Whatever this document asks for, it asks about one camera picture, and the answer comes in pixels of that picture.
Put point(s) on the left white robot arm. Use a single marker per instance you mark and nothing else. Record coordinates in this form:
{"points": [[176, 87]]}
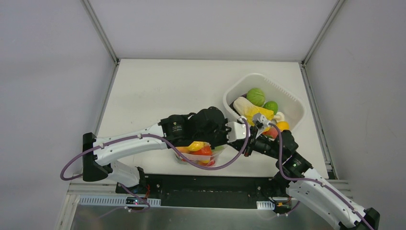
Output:
{"points": [[102, 155]]}

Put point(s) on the white mushroom toy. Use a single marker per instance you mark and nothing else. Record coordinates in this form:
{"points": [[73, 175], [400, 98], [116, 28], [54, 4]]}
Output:
{"points": [[279, 117]]}

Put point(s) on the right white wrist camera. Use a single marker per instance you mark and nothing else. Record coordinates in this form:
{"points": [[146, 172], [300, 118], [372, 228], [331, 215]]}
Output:
{"points": [[261, 123]]}

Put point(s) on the pink peach toy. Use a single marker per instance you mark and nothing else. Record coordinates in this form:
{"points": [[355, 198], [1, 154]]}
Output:
{"points": [[271, 133]]}

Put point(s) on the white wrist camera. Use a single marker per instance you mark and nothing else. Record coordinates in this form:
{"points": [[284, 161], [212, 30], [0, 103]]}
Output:
{"points": [[238, 130], [261, 123]]}

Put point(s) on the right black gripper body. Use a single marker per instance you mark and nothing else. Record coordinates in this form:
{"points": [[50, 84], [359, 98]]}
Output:
{"points": [[265, 132]]}

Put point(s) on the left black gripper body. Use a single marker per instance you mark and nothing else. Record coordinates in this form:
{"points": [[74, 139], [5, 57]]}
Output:
{"points": [[220, 133]]}

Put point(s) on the light green fruit toy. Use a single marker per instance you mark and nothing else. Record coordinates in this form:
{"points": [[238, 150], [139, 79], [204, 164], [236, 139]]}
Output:
{"points": [[272, 106]]}

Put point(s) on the clear zip top bag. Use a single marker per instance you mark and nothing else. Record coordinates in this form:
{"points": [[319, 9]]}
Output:
{"points": [[216, 150]]}

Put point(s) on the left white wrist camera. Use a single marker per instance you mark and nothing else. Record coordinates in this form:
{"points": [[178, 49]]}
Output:
{"points": [[238, 130]]}

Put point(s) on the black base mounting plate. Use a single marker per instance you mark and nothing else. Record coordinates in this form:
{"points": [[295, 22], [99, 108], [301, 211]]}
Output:
{"points": [[206, 191]]}

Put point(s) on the yellow napa cabbage toy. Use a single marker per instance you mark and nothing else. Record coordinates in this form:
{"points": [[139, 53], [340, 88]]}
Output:
{"points": [[246, 109]]}

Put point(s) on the round green cabbage toy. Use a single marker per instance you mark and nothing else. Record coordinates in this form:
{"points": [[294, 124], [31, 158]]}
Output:
{"points": [[256, 96]]}

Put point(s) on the white plastic basin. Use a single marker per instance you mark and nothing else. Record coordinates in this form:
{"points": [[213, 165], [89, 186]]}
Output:
{"points": [[292, 107]]}

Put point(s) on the yellow orange mango toy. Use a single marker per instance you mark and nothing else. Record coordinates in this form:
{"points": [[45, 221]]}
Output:
{"points": [[183, 150]]}

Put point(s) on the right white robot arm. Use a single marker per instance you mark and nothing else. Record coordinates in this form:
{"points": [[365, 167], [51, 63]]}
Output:
{"points": [[298, 179]]}

